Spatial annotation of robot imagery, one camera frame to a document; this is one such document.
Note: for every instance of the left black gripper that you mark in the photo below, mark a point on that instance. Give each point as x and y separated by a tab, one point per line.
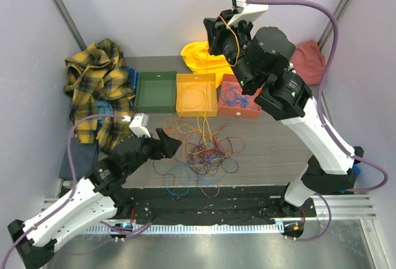
171	145

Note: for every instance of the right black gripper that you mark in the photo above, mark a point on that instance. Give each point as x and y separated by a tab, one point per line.
224	30

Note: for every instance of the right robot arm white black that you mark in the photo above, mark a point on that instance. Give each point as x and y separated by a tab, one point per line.
261	65

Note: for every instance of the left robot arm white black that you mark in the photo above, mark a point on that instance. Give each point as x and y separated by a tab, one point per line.
96	197

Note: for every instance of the yellow cloth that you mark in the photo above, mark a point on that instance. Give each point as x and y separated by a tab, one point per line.
197	58

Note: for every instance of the green plastic tray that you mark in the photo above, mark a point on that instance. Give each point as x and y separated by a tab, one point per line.
156	92

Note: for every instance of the yellow plastic tray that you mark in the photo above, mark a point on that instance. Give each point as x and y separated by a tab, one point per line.
196	95

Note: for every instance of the blue towel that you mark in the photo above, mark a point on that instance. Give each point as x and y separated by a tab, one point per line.
133	77

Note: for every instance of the red orange plastic tray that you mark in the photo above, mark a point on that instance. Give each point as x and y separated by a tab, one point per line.
233	103

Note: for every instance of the dark grey folded cloth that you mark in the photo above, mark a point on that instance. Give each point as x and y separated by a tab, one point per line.
84	156

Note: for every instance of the yellow plaid flannel shirt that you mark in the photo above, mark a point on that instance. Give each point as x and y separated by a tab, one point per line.
99	73

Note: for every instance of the pink red cloth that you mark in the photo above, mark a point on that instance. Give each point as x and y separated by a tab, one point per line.
309	63

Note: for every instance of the blue cloth at right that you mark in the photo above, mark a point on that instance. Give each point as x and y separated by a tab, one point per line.
357	171

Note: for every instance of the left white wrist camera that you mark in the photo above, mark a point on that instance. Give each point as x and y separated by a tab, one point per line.
138	124

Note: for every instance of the right aluminium corner rail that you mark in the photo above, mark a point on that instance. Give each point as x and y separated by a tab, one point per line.
339	11

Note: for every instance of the aluminium corner rail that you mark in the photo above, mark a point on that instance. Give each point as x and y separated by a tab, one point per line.
339	11
69	23

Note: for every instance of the slotted cable duct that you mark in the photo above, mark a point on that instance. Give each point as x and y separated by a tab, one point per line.
278	227

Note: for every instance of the left aluminium corner rail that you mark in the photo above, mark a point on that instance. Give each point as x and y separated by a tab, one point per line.
69	23

